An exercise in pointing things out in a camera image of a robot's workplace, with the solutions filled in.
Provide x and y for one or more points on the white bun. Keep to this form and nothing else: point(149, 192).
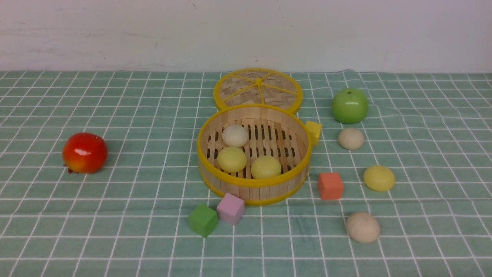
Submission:
point(351, 138)
point(235, 136)
point(362, 227)

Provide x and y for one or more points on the yellow bun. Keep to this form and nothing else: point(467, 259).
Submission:
point(379, 178)
point(265, 167)
point(231, 159)

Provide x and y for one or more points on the bamboo steamer tray yellow rim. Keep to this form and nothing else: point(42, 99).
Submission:
point(271, 131)

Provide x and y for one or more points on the woven bamboo steamer lid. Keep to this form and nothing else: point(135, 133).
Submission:
point(258, 86)

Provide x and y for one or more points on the yellow cube block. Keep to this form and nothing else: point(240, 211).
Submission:
point(315, 130)

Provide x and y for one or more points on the pink cube block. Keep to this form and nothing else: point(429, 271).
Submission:
point(230, 209)

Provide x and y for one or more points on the green cube block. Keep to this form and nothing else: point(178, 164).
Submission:
point(203, 220)

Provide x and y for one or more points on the orange cube block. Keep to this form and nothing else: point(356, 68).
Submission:
point(330, 186)

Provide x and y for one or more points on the green apple toy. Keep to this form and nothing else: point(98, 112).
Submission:
point(350, 106)

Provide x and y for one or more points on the green checkered tablecloth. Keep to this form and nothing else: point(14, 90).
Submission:
point(129, 219)

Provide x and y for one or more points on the red pomegranate toy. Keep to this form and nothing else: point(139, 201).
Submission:
point(84, 153)

